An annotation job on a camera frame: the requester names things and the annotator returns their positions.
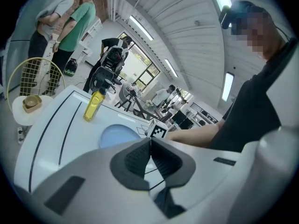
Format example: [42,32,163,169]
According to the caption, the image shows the black head camera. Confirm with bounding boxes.
[219,0,255,30]

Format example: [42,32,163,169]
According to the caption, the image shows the white power strip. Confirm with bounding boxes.
[16,126,25,145]

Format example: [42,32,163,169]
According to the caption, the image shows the grey chair black legs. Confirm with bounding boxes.
[118,84,131,102]

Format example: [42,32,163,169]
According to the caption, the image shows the large window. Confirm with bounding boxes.
[116,31,161,87]

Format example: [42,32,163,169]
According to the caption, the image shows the person's right forearm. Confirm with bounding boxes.
[166,119,226,149]

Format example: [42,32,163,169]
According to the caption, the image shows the white rack with monitors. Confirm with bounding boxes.
[170,101,220,130]

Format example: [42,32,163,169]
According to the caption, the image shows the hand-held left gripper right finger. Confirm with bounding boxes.
[149,138,245,220]

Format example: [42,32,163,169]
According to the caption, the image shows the person's black shirt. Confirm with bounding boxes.
[209,38,299,153]

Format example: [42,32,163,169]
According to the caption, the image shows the big blue plate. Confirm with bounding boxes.
[100,124,142,149]

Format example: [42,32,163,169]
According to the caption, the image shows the black lattice table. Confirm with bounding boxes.
[114,93,164,121]

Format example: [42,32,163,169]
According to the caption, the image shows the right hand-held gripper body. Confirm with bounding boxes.
[148,118,168,139]

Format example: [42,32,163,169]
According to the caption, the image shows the yellow oil bottle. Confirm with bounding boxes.
[83,79,113,122]

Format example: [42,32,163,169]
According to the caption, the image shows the person's head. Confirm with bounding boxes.
[231,0,289,62]

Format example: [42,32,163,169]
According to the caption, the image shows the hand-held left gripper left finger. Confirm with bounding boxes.
[31,138,169,224]

